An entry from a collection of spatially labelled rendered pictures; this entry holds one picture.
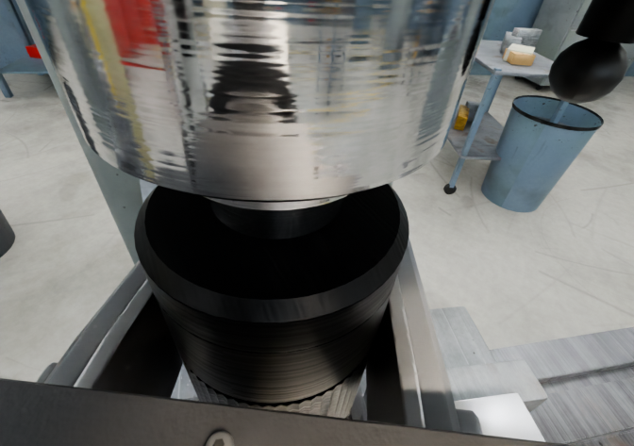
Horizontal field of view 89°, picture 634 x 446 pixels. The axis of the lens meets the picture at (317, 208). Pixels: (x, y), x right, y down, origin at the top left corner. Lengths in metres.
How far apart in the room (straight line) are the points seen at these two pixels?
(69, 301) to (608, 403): 1.80
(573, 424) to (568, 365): 0.08
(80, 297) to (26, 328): 0.20
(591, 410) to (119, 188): 0.66
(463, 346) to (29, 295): 1.83
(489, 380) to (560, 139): 1.98
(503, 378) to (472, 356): 0.06
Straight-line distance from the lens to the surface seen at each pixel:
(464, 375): 0.34
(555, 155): 2.31
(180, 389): 0.52
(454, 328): 0.42
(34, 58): 4.53
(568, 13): 5.16
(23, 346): 1.80
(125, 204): 0.56
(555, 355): 0.56
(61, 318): 1.81
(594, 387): 0.56
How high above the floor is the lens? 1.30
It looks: 39 degrees down
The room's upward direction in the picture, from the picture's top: 5 degrees clockwise
